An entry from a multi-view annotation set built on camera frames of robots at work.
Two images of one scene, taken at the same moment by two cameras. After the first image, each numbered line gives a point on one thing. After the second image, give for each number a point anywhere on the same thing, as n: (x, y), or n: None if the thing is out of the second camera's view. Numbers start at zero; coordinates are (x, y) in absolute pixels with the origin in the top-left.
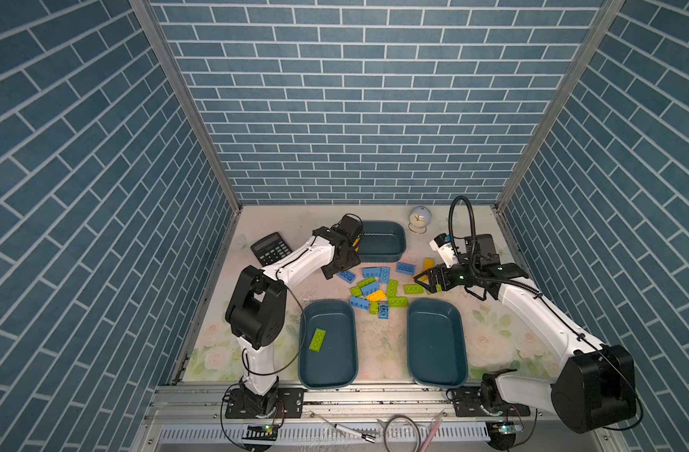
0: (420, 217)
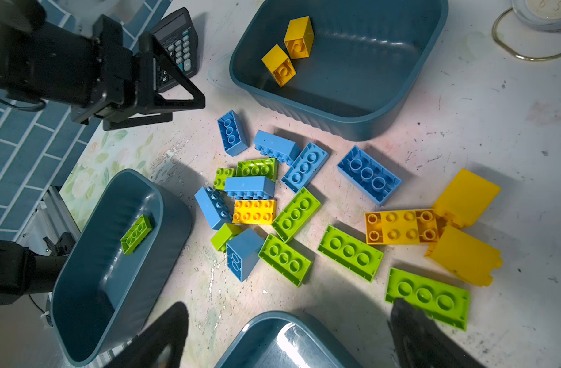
0: (553, 16)
